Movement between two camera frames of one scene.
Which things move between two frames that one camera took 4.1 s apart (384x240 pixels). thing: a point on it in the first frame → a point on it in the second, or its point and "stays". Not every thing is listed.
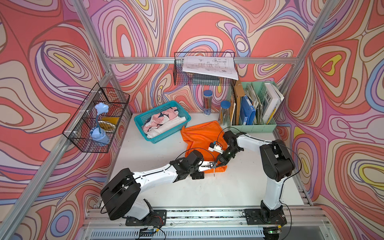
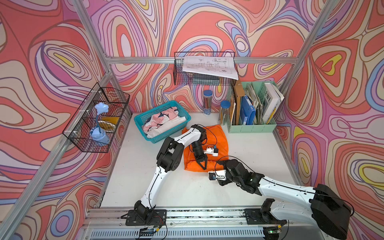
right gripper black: x=224 y=160 → x=223 y=163
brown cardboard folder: x=239 y=92 stays
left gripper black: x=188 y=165 → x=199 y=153
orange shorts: x=208 y=138 stays
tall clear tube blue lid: x=207 y=102 stays
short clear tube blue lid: x=225 y=105 stays
